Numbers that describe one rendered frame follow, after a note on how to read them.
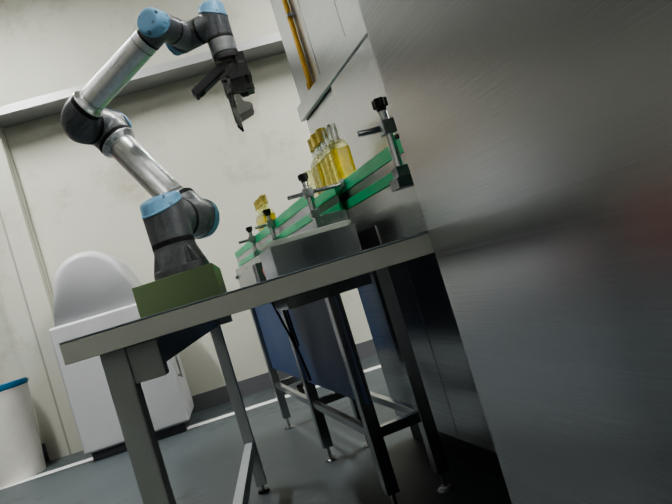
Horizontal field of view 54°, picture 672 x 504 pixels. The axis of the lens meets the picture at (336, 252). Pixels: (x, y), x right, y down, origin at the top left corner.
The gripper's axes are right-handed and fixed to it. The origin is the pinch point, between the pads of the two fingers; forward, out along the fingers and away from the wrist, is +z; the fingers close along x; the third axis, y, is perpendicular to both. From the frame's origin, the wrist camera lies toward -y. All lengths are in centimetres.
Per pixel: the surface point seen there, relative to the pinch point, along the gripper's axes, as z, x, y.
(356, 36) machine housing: -16.4, 3.0, 39.9
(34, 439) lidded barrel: 98, 270, -195
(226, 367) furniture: 70, 67, -32
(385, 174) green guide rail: 28, -31, 30
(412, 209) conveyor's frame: 39, -44, 31
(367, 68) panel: -5.8, 0.3, 39.7
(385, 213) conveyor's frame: 37, -29, 28
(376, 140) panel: 13.2, 9.2, 37.8
